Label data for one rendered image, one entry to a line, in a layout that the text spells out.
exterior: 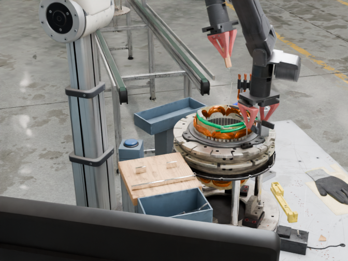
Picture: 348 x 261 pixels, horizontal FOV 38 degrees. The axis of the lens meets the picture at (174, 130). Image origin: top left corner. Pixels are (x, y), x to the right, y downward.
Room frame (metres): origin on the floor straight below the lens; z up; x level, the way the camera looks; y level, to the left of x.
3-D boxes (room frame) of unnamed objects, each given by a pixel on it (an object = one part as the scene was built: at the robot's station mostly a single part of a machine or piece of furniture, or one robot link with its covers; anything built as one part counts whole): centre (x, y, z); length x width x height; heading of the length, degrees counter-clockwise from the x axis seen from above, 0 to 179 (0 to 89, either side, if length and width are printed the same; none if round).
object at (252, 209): (1.35, -0.26, 0.85); 0.06 x 0.04 x 0.05; 152
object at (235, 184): (1.29, -0.19, 0.91); 0.02 x 0.02 x 0.21
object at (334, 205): (1.56, -0.59, 0.78); 0.31 x 0.19 x 0.01; 14
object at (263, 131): (1.38, -0.27, 1.14); 0.03 x 0.03 x 0.09; 20
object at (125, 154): (1.45, 0.14, 0.91); 0.07 x 0.07 x 0.25; 84
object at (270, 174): (1.66, -0.31, 0.79); 0.12 x 0.09 x 0.02; 39
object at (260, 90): (1.30, -0.24, 1.28); 0.10 x 0.07 x 0.07; 126
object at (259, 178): (1.44, -0.28, 0.91); 0.02 x 0.02 x 0.21
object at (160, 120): (1.65, 0.01, 0.92); 0.25 x 0.11 x 0.28; 126
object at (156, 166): (1.21, 0.05, 1.05); 0.20 x 0.19 x 0.02; 17
